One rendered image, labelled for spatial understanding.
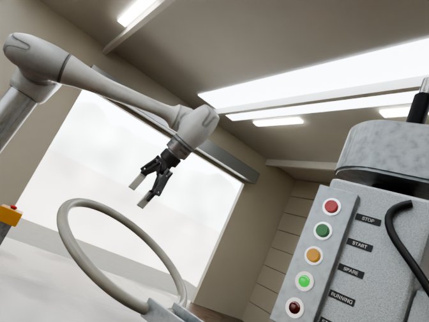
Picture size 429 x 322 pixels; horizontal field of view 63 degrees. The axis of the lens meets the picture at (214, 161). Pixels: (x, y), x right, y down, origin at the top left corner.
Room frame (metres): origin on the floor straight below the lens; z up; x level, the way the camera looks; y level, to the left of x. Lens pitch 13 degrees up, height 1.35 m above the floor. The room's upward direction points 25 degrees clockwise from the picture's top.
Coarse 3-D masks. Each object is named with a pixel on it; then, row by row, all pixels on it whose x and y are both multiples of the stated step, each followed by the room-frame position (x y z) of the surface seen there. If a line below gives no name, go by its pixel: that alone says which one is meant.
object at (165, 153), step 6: (168, 150) 1.23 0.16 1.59; (162, 156) 1.23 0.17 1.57; (168, 156) 1.22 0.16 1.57; (174, 156) 1.22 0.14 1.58; (162, 162) 1.26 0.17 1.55; (168, 162) 1.23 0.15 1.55; (174, 162) 1.23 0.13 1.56; (156, 168) 1.27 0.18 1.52; (162, 168) 1.24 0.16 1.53; (168, 168) 1.24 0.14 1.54; (162, 174) 1.26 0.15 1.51
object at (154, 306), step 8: (152, 304) 0.96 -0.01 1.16; (160, 304) 0.95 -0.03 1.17; (176, 304) 1.05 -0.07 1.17; (152, 312) 0.95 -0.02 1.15; (160, 312) 0.94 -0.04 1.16; (168, 312) 0.92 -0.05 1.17; (176, 312) 1.04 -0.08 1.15; (184, 312) 1.03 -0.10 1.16; (152, 320) 0.95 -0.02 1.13; (160, 320) 0.93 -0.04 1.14; (168, 320) 0.92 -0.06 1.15; (176, 320) 0.90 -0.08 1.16; (184, 320) 1.02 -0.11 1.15; (192, 320) 1.01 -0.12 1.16; (200, 320) 0.99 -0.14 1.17
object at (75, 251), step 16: (64, 208) 1.04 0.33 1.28; (96, 208) 1.25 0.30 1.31; (112, 208) 1.31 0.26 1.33; (64, 224) 0.97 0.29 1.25; (128, 224) 1.34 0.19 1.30; (64, 240) 0.94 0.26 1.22; (144, 240) 1.36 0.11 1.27; (80, 256) 0.92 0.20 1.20; (160, 256) 1.34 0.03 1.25; (96, 272) 0.91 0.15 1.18; (176, 272) 1.29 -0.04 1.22; (112, 288) 0.92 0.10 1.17; (176, 288) 1.25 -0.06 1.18; (128, 304) 0.93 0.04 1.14; (144, 304) 0.96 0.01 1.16
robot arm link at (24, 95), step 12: (12, 84) 1.17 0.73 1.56; (24, 84) 1.16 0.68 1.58; (36, 84) 1.16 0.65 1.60; (48, 84) 1.18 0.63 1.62; (60, 84) 1.25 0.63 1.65; (12, 96) 1.17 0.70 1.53; (24, 96) 1.18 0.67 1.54; (36, 96) 1.19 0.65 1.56; (48, 96) 1.23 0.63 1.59; (0, 108) 1.17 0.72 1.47; (12, 108) 1.18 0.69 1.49; (24, 108) 1.20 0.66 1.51; (0, 120) 1.18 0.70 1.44; (12, 120) 1.19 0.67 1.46; (24, 120) 1.24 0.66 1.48; (0, 132) 1.19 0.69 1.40; (12, 132) 1.22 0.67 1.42; (0, 144) 1.21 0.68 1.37
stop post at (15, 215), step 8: (0, 208) 2.06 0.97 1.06; (8, 208) 2.08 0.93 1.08; (0, 216) 2.07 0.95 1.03; (8, 216) 2.08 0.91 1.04; (16, 216) 2.10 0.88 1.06; (0, 224) 2.10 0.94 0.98; (8, 224) 2.10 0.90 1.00; (16, 224) 2.11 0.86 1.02; (0, 232) 2.10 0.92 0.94; (0, 240) 2.11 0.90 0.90
